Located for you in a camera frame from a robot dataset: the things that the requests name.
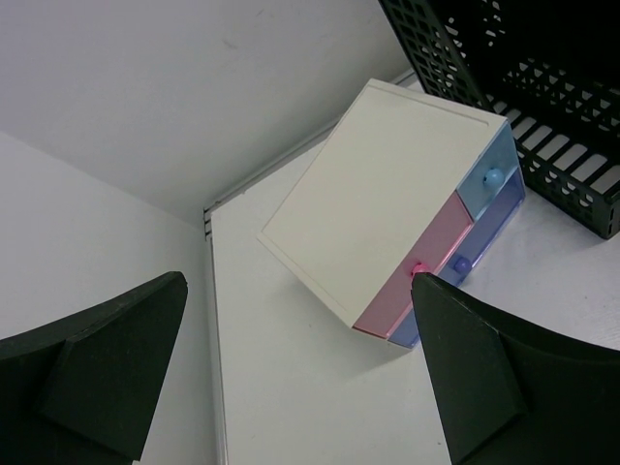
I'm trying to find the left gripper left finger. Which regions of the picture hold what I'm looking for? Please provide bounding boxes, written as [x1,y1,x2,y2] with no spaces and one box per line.
[1,271,188,464]

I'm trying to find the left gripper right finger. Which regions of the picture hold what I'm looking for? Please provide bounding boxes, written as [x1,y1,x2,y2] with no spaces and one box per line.
[412,273,619,464]

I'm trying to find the pink small drawer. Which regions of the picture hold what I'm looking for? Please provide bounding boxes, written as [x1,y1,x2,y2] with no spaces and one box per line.
[354,193,474,339]

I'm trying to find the purple wide drawer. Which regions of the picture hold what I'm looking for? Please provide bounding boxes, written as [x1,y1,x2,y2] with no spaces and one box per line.
[377,169,525,348]

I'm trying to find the white drawer box pastel drawers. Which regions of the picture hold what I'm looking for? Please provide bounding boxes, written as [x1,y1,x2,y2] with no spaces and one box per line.
[259,79,511,332]

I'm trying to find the light blue small drawer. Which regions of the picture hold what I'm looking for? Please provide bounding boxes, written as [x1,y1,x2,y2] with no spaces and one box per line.
[456,121,517,221]

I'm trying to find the black mesh file organizer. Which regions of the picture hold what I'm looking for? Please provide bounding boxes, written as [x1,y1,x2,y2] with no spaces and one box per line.
[381,1,619,239]

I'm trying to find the aluminium table frame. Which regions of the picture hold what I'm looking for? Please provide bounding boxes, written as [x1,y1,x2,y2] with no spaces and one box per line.
[201,67,418,465]

